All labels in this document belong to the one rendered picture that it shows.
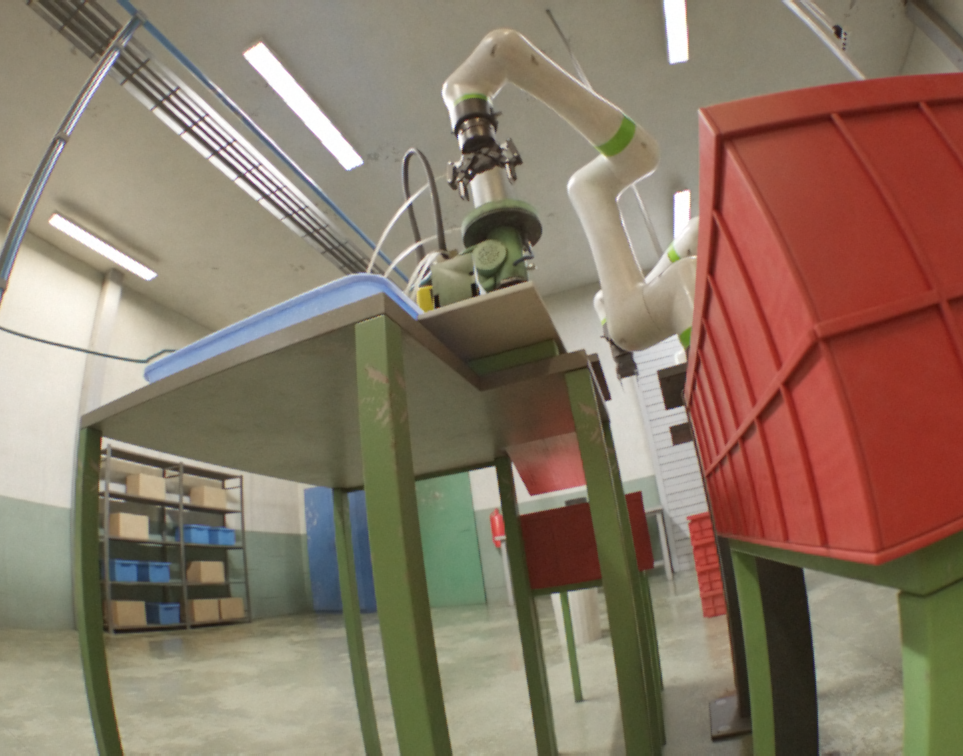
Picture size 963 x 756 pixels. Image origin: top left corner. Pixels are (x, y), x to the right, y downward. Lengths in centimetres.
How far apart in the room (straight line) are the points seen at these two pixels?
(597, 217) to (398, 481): 91
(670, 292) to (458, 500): 609
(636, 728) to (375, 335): 66
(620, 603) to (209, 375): 67
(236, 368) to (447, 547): 639
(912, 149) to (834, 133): 5
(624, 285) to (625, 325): 10
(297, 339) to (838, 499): 55
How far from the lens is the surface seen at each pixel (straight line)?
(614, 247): 118
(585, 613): 313
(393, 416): 50
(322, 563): 752
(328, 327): 58
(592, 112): 115
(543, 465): 140
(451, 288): 71
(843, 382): 20
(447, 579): 698
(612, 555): 74
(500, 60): 106
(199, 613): 633
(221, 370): 69
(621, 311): 109
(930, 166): 29
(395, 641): 49
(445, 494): 698
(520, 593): 135
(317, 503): 759
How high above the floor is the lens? 66
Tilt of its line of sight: 21 degrees up
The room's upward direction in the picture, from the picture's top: 8 degrees counter-clockwise
